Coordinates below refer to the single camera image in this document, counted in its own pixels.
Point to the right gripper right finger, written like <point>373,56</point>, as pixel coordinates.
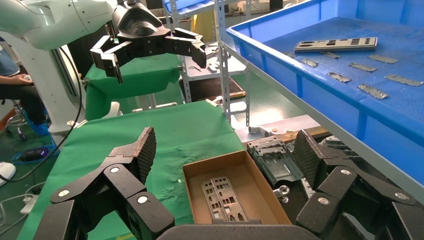
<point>338,185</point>

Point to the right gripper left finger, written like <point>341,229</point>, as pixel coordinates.
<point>126,185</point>

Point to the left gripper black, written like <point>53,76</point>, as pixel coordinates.
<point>139,23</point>

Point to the silver I/O shield plate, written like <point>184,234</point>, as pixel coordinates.
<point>290,145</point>
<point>306,188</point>
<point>205,184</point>
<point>215,180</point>

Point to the small white handheld device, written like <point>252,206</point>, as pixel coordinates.
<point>28,78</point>

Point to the person's bare forearm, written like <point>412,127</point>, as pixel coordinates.
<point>7,80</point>

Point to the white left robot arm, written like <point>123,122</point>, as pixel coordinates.
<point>66,20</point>

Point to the grey pipe elbow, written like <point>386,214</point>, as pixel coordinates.
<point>256,130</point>

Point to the black parts tray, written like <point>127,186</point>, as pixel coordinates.
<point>294,202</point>

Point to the brown cardboard box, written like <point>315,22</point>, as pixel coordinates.
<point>258,198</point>

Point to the person's hand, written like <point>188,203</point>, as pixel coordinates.
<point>19,80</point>

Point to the small green table cloth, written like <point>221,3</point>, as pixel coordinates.
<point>145,76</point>

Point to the dark stacked metal plates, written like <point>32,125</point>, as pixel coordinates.
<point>338,145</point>

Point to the yellow tape strip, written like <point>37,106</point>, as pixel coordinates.
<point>121,236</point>

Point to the small blue plastic bin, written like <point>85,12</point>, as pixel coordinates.
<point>185,5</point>

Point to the yellow sheet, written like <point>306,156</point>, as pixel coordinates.
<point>205,21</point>

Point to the white plastic chair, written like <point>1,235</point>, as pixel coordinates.
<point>114,109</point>

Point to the wooden batten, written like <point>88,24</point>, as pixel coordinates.
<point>285,136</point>

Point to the large blue plastic bin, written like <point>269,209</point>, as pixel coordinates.
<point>381,126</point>

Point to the dark board wooden edge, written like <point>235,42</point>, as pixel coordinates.
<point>212,87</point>

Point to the white flat panel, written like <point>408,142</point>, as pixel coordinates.
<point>298,122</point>

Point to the grey slotted metal shelf rack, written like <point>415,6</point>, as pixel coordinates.
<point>226,82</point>

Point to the black device purple light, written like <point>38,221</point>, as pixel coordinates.
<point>33,154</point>

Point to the white power strip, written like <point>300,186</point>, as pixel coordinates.
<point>29,204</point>

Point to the grey foil strip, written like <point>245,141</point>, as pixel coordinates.
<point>372,91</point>
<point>362,67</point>
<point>404,80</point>
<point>309,63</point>
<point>338,77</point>
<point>383,59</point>
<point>331,55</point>
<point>290,55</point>

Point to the blue shoe cover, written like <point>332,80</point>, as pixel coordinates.
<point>39,128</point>

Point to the white round floor base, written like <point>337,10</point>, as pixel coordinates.
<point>6,172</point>

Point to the metal stool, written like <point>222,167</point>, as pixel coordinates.
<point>15,119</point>

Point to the seated person blue shirt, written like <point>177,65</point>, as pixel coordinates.
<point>20,99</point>

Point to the long silver I/O shield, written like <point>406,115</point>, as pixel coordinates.
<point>300,47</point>

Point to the white table frame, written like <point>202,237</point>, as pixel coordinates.
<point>150,99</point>

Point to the silver metal bracket part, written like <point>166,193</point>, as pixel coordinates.
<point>278,165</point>

